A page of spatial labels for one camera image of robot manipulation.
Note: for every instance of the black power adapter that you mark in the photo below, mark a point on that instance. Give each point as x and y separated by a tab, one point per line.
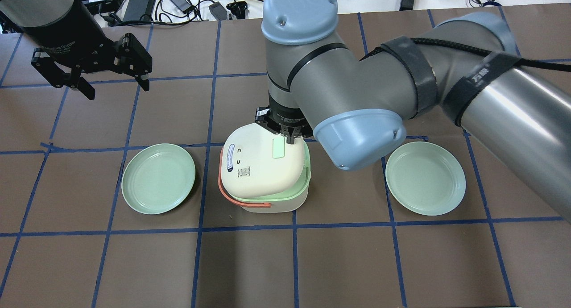
138	10

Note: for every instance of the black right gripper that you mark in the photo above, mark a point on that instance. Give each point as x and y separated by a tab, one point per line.
287	114

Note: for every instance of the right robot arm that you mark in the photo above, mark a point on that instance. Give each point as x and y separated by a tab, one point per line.
467	65

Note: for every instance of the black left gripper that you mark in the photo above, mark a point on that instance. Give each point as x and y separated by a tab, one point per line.
76	35

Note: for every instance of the green plate near right arm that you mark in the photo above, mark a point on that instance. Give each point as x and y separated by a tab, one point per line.
425	178

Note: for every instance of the green plate near left arm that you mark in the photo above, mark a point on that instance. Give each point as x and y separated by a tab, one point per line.
158	179

